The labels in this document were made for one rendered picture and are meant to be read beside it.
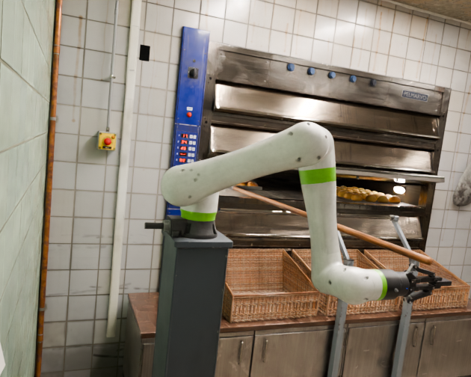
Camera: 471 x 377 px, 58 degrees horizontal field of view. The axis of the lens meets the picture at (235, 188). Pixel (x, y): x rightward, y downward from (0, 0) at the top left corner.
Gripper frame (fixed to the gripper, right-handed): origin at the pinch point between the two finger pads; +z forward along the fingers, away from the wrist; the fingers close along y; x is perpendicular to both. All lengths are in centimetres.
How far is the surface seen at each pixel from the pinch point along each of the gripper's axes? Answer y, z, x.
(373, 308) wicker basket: 56, 65, -98
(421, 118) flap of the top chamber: -68, 130, -150
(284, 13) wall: -119, 6, -150
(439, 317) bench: 62, 116, -93
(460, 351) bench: 87, 140, -93
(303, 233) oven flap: 21, 39, -147
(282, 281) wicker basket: 52, 23, -140
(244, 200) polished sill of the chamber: 1, -7, -149
